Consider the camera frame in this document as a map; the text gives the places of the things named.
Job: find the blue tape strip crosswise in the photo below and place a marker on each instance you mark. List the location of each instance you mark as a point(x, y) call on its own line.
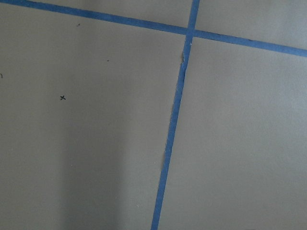
point(158, 26)

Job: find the blue tape strip lengthwise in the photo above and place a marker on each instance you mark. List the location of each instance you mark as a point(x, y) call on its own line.
point(174, 115)

